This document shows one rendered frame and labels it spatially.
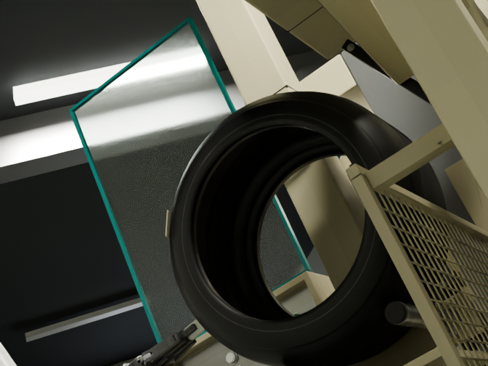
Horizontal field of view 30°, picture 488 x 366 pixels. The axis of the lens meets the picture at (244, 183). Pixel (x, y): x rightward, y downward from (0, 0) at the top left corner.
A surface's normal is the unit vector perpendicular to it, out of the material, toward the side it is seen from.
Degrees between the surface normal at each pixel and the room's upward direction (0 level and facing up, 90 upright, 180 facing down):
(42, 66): 180
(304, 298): 90
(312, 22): 180
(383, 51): 162
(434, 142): 90
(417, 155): 90
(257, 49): 90
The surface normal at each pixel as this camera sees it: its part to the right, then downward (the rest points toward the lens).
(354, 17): 0.21, 0.73
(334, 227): -0.50, -0.18
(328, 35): 0.38, 0.83
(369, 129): 0.15, -0.65
